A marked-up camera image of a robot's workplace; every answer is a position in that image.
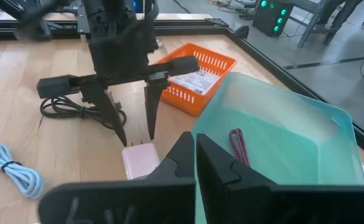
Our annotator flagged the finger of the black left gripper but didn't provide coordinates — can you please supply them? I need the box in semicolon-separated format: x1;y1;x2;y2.
143;80;169;141
80;82;129;147

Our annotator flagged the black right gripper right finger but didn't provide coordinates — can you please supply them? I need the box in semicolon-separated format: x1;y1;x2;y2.
195;133;364;224

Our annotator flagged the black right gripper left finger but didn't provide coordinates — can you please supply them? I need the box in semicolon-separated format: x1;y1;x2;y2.
37;131;197;224

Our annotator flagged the black cable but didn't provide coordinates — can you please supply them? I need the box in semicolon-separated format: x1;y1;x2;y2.
39;95;128;131

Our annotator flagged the pink and white charger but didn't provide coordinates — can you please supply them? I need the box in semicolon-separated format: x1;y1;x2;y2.
121;141;161;180

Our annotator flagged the white box with barcode label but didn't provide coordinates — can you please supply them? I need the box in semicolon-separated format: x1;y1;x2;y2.
168;69;222;96

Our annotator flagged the magenta braided cable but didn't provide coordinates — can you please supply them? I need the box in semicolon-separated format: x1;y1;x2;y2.
228;128;251;168

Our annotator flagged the light blue cable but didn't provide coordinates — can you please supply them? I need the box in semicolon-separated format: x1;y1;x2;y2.
0;136;45;200

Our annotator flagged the teal translucent plastic bin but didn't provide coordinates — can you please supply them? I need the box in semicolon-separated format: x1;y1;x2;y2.
190;72;364;224

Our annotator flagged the orange slotted plastic basket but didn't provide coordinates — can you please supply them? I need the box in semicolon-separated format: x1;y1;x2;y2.
154;42;238;117

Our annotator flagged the computer tower with green lights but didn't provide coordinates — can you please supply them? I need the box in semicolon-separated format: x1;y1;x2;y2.
251;0;295;37

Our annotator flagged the grey metal table leg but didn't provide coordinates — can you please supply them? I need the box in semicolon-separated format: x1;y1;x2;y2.
296;0;330;48

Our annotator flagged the person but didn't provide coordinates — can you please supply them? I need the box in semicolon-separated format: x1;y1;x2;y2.
317;0;364;47

